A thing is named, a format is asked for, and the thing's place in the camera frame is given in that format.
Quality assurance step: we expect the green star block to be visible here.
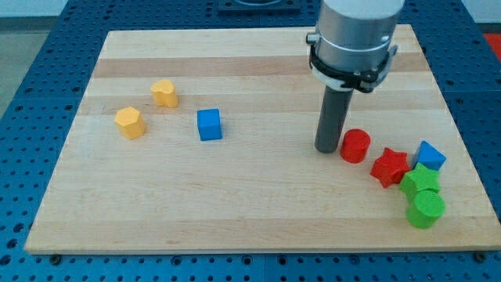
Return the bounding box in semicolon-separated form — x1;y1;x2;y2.
398;163;441;203

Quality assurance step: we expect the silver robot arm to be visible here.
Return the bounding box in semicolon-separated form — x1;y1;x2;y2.
305;0;404;93

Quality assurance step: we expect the blue triangle block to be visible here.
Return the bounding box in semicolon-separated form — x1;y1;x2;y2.
411;140;447;171

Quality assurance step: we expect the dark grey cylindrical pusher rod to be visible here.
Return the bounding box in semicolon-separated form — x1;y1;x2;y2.
315;86;353;154

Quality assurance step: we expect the yellow hexagon block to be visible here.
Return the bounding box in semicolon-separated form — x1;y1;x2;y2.
114;107;146;139

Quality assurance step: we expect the wooden board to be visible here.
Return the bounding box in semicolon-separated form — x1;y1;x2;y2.
24;24;500;255

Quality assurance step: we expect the red cylinder block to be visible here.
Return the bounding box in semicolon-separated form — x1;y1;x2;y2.
340;128;371;164

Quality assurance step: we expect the blue cube block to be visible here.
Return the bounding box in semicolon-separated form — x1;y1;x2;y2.
196;108;222;141

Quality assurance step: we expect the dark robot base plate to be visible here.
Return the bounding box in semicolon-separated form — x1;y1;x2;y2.
217;0;301;14

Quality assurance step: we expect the green cylinder block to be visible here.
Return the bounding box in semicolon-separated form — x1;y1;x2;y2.
406;190;446;229

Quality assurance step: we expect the red star block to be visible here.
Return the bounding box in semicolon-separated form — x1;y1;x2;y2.
369;147;411;188

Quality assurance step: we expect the yellow heart block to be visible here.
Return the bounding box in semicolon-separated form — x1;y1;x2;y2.
150;79;179;108

